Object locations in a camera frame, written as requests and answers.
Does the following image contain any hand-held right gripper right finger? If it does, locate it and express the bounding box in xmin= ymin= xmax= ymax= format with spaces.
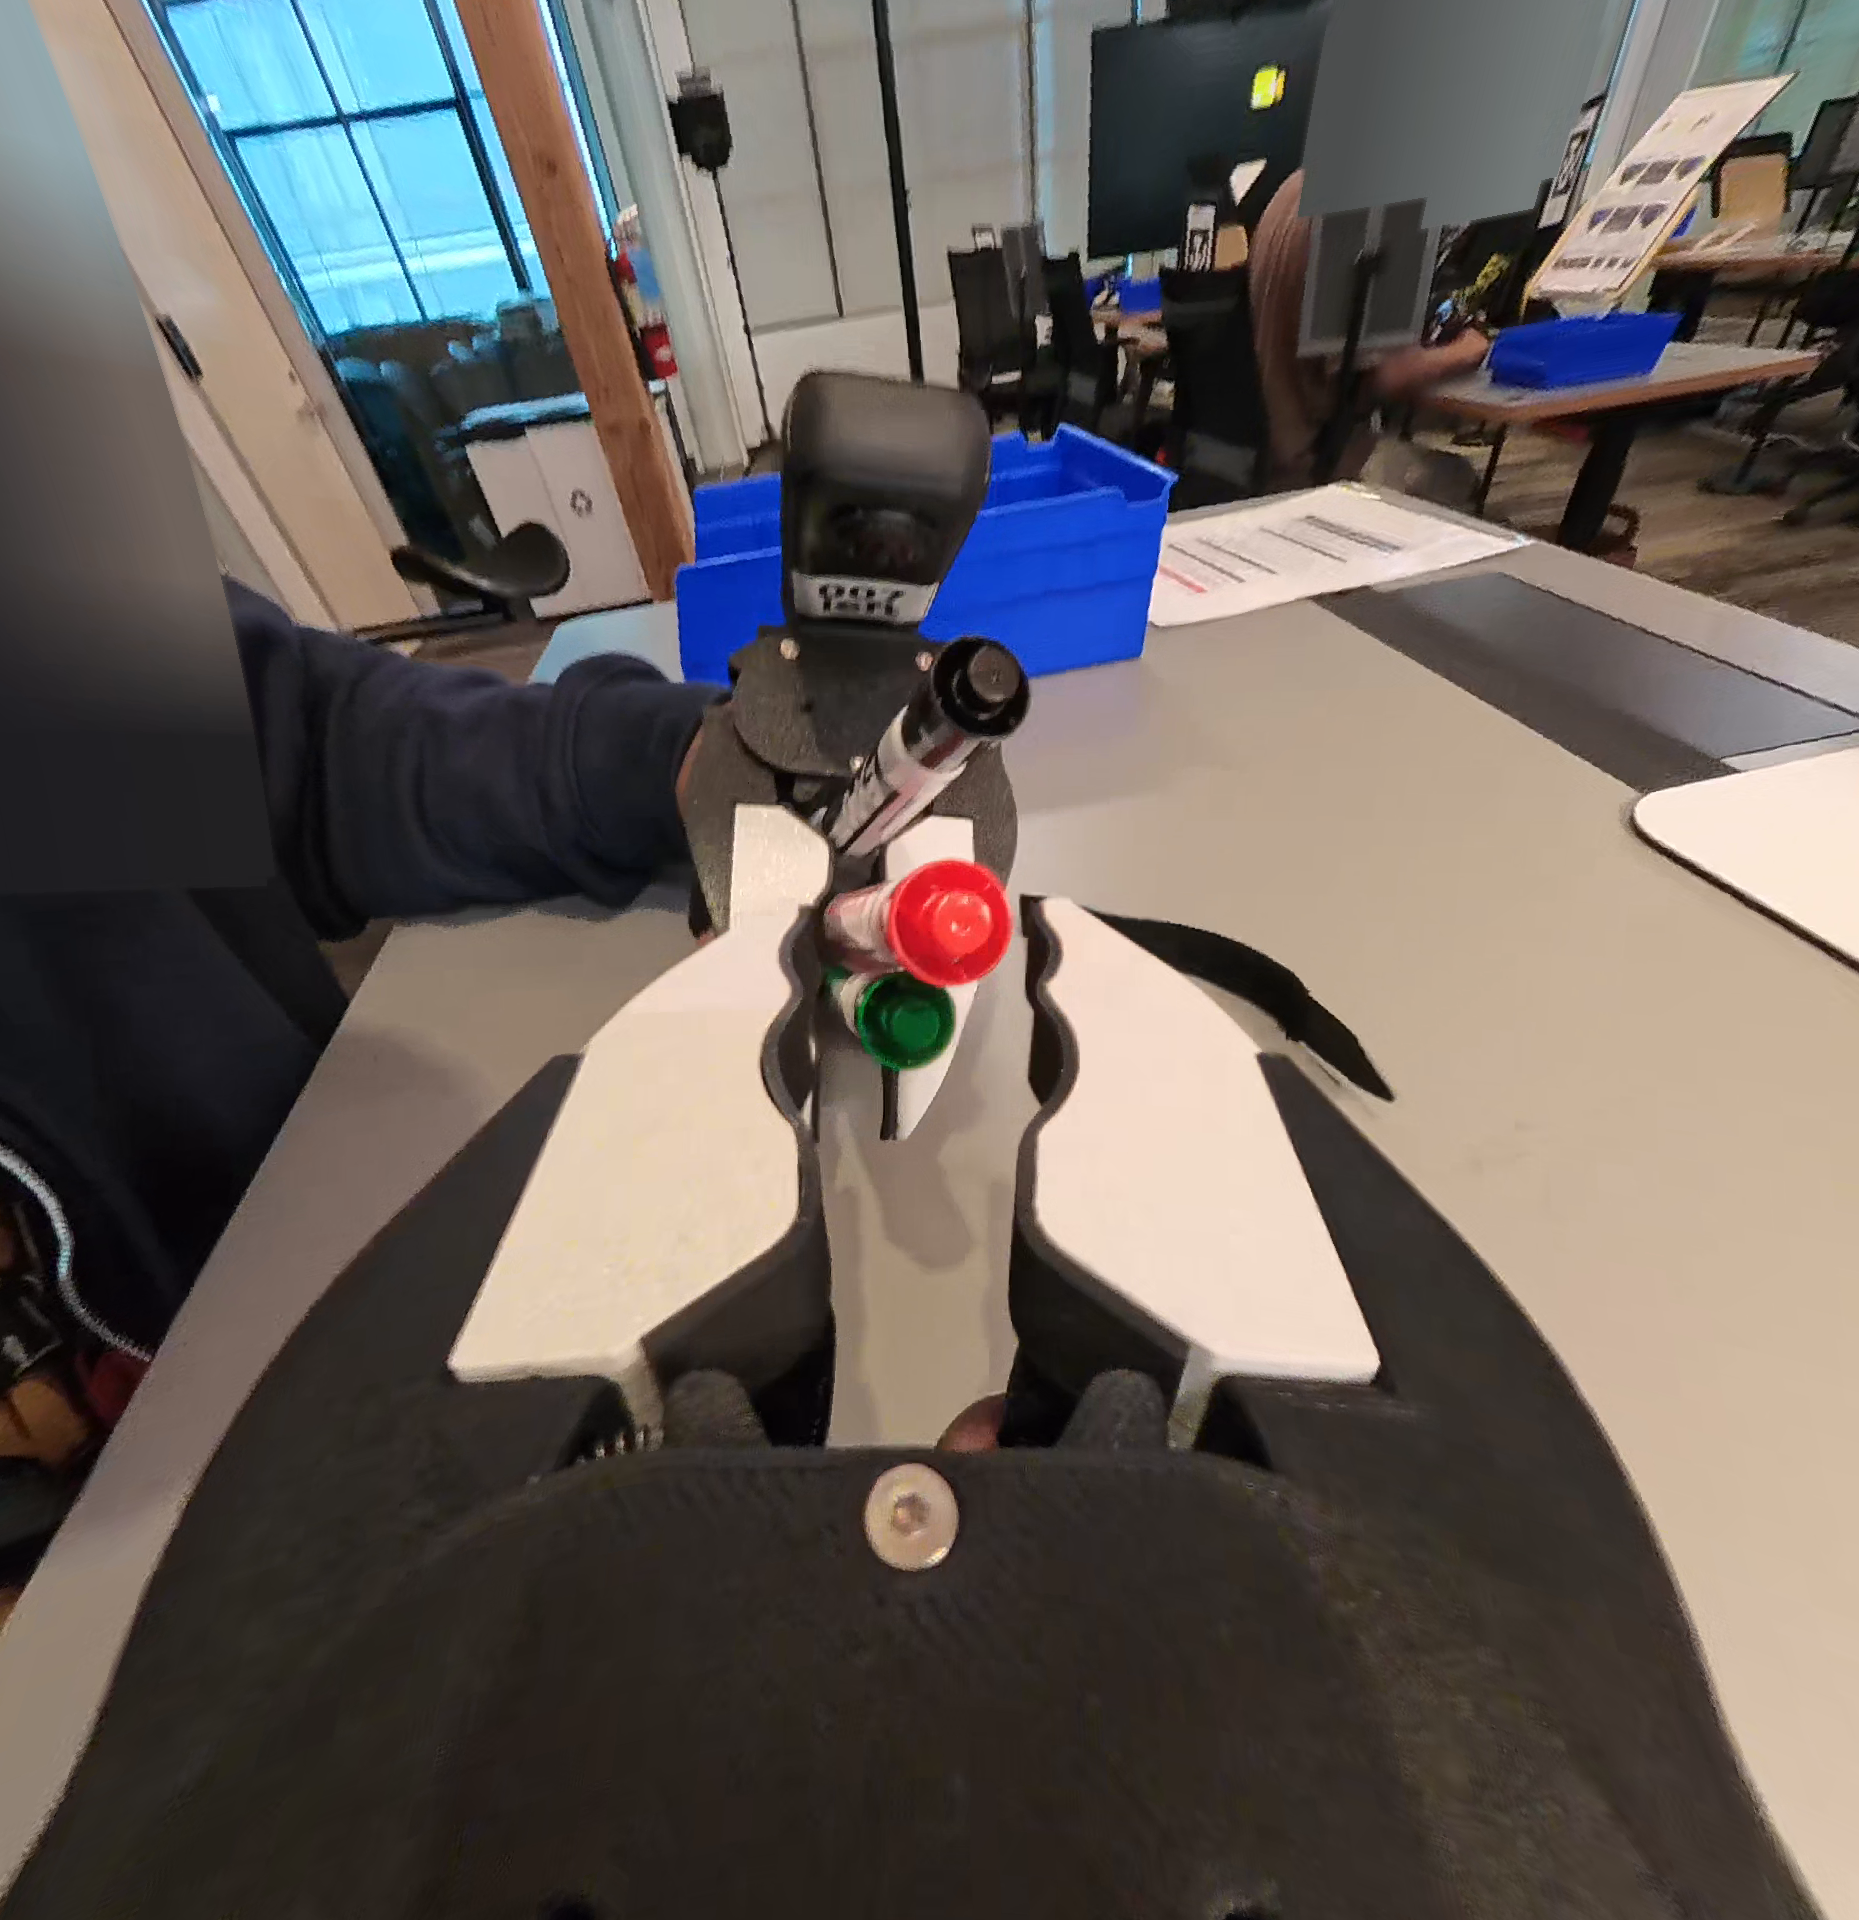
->
xmin=1008 ymin=893 xmax=1385 ymax=1451

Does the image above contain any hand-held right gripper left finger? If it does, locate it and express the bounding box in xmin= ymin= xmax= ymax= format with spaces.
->
xmin=447 ymin=901 xmax=840 ymax=1450

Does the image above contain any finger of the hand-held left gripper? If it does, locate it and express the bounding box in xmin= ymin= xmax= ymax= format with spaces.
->
xmin=729 ymin=798 xmax=836 ymax=941
xmin=877 ymin=814 xmax=982 ymax=1147

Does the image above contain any red whiteboard marker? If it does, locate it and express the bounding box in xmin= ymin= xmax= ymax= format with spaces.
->
xmin=823 ymin=858 xmax=1014 ymax=992

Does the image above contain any black whiteboard marker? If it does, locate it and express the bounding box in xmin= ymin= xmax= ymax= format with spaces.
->
xmin=817 ymin=637 xmax=1033 ymax=857

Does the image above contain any green whiteboard marker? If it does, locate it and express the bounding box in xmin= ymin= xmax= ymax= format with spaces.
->
xmin=823 ymin=967 xmax=958 ymax=1070

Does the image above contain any blue plastic bin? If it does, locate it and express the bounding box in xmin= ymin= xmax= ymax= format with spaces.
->
xmin=1485 ymin=310 xmax=1684 ymax=392
xmin=676 ymin=423 xmax=1178 ymax=683

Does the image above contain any black strap tie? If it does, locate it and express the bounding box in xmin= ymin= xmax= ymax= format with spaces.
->
xmin=1093 ymin=908 xmax=1397 ymax=1103

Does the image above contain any person's left forearm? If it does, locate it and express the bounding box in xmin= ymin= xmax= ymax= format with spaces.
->
xmin=223 ymin=577 xmax=712 ymax=941

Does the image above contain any grey office chair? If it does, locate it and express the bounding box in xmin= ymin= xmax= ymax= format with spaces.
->
xmin=945 ymin=226 xmax=1051 ymax=430

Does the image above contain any red fire extinguisher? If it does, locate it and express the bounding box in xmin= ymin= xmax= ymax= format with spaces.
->
xmin=614 ymin=211 xmax=679 ymax=385

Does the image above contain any black stand pole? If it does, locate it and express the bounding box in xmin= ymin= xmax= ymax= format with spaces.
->
xmin=869 ymin=0 xmax=932 ymax=385

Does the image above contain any white recycling cabinet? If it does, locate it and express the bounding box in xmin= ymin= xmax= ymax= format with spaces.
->
xmin=464 ymin=396 xmax=654 ymax=617

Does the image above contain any black office chair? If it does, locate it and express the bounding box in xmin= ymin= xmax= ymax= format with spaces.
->
xmin=1693 ymin=285 xmax=1859 ymax=527
xmin=1163 ymin=270 xmax=1269 ymax=504

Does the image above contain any black tripod light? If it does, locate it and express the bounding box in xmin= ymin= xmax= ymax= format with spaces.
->
xmin=671 ymin=75 xmax=773 ymax=468

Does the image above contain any row of dark seats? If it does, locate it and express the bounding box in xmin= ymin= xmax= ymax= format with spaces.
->
xmin=331 ymin=308 xmax=572 ymax=452

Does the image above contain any printed text paper sheet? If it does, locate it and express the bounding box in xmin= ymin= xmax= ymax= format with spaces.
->
xmin=1149 ymin=483 xmax=1531 ymax=628

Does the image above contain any cream double door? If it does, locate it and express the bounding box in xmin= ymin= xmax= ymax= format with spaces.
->
xmin=28 ymin=0 xmax=421 ymax=632

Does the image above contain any large grid window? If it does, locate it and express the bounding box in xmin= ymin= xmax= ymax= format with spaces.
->
xmin=149 ymin=0 xmax=572 ymax=497

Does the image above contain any printed graphic shirt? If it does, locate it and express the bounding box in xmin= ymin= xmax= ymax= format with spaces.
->
xmin=0 ymin=1185 xmax=151 ymax=1653

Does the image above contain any black table mat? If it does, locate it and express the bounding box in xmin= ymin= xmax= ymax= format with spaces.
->
xmin=1325 ymin=572 xmax=1859 ymax=796

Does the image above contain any picture poster board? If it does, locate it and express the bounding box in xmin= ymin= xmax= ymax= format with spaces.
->
xmin=1529 ymin=73 xmax=1798 ymax=299

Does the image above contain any wooden office desk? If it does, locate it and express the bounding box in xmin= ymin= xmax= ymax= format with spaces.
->
xmin=1417 ymin=344 xmax=1830 ymax=548

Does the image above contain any wooden post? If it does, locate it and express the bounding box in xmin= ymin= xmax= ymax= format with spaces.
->
xmin=457 ymin=0 xmax=697 ymax=601

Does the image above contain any dark wall monitor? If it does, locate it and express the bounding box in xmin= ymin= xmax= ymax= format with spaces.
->
xmin=1086 ymin=15 xmax=1328 ymax=257

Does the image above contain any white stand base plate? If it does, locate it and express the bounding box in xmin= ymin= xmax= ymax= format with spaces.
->
xmin=1633 ymin=742 xmax=1859 ymax=984

